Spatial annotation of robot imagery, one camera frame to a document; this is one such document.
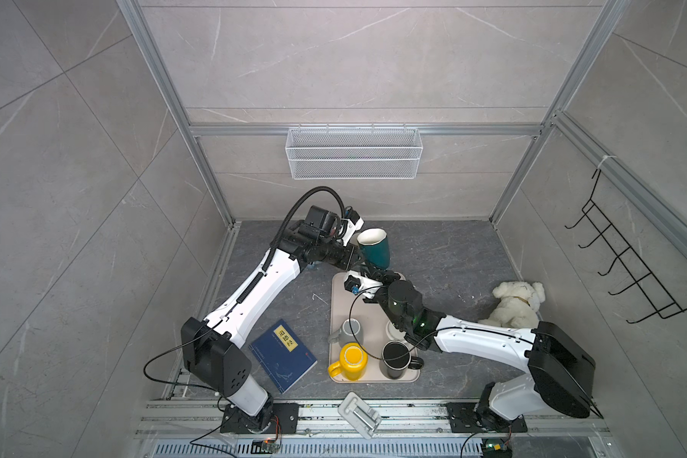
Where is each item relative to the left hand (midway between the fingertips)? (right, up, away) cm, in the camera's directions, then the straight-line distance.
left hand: (365, 254), depth 75 cm
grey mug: (-4, -22, +4) cm, 23 cm away
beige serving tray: (-6, -18, +19) cm, 27 cm away
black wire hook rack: (+63, -4, -11) cm, 64 cm away
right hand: (+2, -2, +2) cm, 4 cm away
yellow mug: (-3, -29, -2) cm, 29 cm away
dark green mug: (+3, +2, -1) cm, 4 cm away
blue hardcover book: (-24, -31, +9) cm, 40 cm away
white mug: (+6, -17, -12) cm, 22 cm away
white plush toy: (+48, -16, +10) cm, 51 cm away
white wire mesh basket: (-3, +36, +25) cm, 44 cm away
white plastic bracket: (-2, -42, -3) cm, 42 cm away
